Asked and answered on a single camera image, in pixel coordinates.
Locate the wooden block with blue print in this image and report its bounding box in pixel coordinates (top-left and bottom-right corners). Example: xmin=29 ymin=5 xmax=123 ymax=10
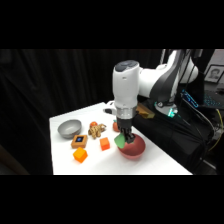
xmin=70 ymin=134 xmax=89 ymax=150

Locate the yellow cable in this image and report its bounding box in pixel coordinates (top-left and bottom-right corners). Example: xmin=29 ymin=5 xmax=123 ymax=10
xmin=208 ymin=108 xmax=224 ymax=152

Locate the pink bowl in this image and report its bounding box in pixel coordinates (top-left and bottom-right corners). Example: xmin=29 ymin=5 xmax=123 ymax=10
xmin=117 ymin=133 xmax=147 ymax=160

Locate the green status light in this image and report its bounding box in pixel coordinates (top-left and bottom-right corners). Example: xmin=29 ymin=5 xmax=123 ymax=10
xmin=166 ymin=107 xmax=178 ymax=118

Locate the yellowish wrist camera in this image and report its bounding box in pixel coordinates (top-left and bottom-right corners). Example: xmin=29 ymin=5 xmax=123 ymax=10
xmin=134 ymin=103 xmax=156 ymax=120

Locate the orange cube block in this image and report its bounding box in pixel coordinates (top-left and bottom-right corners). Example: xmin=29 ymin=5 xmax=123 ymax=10
xmin=72 ymin=146 xmax=89 ymax=164

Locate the orange toy fruit teal stem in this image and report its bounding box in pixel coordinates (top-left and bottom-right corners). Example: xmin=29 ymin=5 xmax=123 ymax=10
xmin=112 ymin=119 xmax=121 ymax=133

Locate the green triangle block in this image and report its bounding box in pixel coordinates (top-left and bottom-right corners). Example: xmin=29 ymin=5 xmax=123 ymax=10
xmin=113 ymin=133 xmax=128 ymax=150

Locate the grey bowl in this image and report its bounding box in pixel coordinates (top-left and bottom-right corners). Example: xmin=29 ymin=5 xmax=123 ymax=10
xmin=57 ymin=119 xmax=83 ymax=140

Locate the black curtain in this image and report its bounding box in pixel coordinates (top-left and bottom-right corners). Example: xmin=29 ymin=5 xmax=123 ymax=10
xmin=0 ymin=49 xmax=164 ymax=176

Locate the blue-lit device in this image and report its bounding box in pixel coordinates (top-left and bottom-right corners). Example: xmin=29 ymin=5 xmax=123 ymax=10
xmin=181 ymin=89 xmax=222 ymax=110

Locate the red-orange rectangular block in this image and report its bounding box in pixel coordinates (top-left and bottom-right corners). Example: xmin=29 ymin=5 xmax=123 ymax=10
xmin=99 ymin=136 xmax=112 ymax=152

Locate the black robot stand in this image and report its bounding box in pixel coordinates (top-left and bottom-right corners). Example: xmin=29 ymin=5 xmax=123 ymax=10
xmin=132 ymin=98 xmax=216 ymax=175

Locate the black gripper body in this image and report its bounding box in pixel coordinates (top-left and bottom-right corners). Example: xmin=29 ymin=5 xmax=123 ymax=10
xmin=116 ymin=115 xmax=136 ymax=134

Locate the framed picture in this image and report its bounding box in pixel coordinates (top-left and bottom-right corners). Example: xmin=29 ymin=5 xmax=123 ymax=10
xmin=203 ymin=64 xmax=224 ymax=84

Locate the brown toy animal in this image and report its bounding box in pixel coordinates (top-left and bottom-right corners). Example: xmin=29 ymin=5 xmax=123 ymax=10
xmin=87 ymin=123 xmax=108 ymax=140

